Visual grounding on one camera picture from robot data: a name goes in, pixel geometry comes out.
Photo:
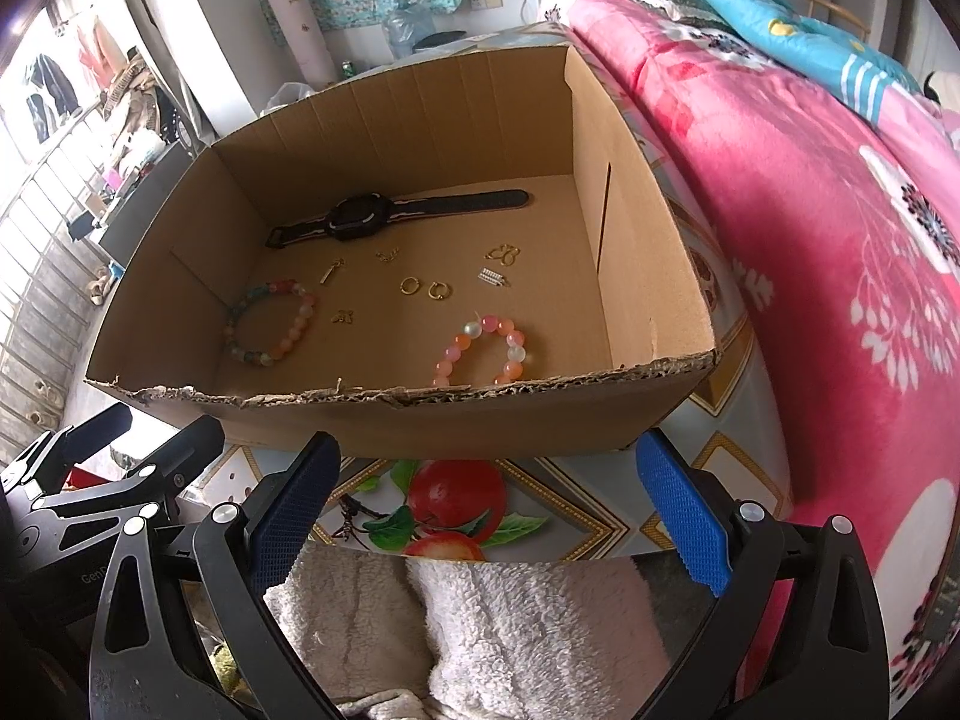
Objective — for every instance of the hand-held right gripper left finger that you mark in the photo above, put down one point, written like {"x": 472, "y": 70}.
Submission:
{"x": 292, "y": 517}

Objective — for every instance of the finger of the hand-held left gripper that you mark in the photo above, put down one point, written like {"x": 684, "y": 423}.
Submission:
{"x": 180, "y": 457}
{"x": 75, "y": 446}

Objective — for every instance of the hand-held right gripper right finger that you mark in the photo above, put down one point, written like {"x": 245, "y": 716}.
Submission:
{"x": 682, "y": 517}

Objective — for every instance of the brown cardboard box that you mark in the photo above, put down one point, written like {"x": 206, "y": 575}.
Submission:
{"x": 450, "y": 420}

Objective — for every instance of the small gold butterfly charm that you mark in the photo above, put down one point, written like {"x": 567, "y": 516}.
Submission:
{"x": 343, "y": 317}

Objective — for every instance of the gold bar earring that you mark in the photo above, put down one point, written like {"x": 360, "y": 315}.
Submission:
{"x": 332, "y": 271}

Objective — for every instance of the gold hoop earring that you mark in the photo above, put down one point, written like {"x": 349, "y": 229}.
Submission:
{"x": 402, "y": 286}
{"x": 429, "y": 290}

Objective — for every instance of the black wrist watch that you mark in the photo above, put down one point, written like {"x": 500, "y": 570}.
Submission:
{"x": 360, "y": 217}

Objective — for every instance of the silver ribbed earring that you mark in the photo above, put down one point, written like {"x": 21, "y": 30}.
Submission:
{"x": 491, "y": 277}

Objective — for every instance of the grey metal railing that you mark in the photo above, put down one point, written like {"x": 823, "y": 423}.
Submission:
{"x": 37, "y": 300}

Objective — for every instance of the white fleece clothing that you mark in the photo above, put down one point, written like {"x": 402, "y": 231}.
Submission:
{"x": 487, "y": 630}

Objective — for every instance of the dark grey cabinet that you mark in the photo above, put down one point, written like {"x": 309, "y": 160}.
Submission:
{"x": 142, "y": 199}

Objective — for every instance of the pink floral blanket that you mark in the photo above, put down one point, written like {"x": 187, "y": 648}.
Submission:
{"x": 787, "y": 240}

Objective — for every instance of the clothes rack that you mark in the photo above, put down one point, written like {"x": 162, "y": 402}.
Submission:
{"x": 90, "y": 90}

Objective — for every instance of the white plastic bag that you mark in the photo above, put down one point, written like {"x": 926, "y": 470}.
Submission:
{"x": 289, "y": 96}

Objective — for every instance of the pink rolled mat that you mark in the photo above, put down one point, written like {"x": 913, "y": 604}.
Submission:
{"x": 300, "y": 30}

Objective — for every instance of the grey rice cooker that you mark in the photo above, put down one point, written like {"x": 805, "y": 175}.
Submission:
{"x": 441, "y": 40}

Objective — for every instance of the blue striped pillow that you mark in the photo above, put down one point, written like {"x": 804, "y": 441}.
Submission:
{"x": 787, "y": 22}

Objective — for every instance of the wooden chair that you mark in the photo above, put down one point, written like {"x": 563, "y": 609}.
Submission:
{"x": 836, "y": 11}

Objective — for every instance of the wall socket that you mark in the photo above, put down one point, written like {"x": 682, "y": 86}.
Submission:
{"x": 486, "y": 1}

